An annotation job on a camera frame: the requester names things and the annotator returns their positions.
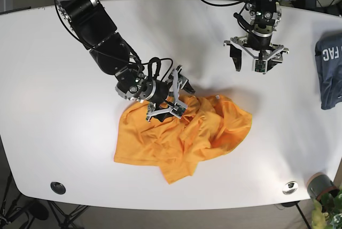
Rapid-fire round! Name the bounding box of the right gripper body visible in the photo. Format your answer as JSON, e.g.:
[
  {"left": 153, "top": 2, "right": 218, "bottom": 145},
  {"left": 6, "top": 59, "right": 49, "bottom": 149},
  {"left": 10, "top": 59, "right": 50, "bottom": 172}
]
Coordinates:
[{"left": 115, "top": 71, "right": 172, "bottom": 106}]

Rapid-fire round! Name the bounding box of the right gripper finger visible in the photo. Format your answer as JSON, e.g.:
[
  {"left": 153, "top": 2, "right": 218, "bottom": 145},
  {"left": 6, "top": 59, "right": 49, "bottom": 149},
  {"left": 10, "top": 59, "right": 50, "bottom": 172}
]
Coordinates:
[
  {"left": 146, "top": 98, "right": 188, "bottom": 122},
  {"left": 168, "top": 65, "right": 196, "bottom": 103}
]

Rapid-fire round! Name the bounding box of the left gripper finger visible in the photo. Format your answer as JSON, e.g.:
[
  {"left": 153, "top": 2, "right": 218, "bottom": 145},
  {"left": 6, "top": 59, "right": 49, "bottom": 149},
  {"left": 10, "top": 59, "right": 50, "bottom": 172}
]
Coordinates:
[
  {"left": 255, "top": 46, "right": 289, "bottom": 74},
  {"left": 224, "top": 37, "right": 247, "bottom": 72}
]

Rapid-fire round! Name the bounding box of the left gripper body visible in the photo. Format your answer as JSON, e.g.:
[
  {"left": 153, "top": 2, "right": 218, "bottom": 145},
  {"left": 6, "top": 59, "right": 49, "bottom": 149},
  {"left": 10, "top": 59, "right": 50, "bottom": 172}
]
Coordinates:
[{"left": 245, "top": 12, "right": 282, "bottom": 59}]

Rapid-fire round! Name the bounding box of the orange yellow T-shirt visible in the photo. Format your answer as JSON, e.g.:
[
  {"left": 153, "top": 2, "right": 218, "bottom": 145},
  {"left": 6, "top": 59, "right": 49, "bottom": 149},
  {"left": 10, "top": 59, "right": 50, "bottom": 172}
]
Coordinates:
[{"left": 114, "top": 95, "right": 252, "bottom": 184}]

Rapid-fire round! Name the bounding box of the dark navy T-shirt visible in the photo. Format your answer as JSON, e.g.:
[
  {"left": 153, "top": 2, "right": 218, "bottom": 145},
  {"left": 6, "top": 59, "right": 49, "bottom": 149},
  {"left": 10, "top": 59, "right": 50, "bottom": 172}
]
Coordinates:
[{"left": 315, "top": 33, "right": 341, "bottom": 110}]

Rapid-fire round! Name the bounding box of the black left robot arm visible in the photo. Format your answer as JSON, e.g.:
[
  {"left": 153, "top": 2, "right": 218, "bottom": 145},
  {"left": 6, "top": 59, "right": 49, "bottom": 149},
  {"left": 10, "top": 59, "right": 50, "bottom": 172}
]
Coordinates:
[{"left": 200, "top": 0, "right": 289, "bottom": 74}]

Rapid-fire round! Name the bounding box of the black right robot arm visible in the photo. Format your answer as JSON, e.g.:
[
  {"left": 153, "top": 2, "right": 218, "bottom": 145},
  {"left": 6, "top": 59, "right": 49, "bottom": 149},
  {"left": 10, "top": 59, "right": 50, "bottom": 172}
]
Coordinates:
[{"left": 54, "top": 0, "right": 195, "bottom": 121}]

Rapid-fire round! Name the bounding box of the black table grommet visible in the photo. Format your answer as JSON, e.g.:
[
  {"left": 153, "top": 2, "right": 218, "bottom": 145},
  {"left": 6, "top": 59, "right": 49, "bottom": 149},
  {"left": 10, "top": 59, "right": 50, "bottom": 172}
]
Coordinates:
[{"left": 50, "top": 181, "right": 66, "bottom": 195}]

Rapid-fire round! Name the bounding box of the silver table grommet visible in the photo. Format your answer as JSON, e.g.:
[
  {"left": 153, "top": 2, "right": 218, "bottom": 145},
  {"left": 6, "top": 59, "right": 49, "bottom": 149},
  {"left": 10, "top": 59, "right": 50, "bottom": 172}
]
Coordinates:
[{"left": 282, "top": 181, "right": 298, "bottom": 195}]

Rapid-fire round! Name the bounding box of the grey plant pot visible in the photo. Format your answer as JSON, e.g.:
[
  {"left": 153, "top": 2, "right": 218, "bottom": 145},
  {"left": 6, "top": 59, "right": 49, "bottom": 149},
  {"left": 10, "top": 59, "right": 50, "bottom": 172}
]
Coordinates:
[{"left": 306, "top": 172, "right": 339, "bottom": 201}]

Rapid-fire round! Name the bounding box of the green potted plant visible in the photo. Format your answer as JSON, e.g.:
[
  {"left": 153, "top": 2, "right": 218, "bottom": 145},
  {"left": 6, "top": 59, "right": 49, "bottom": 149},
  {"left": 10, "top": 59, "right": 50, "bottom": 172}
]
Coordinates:
[{"left": 311, "top": 189, "right": 341, "bottom": 229}]

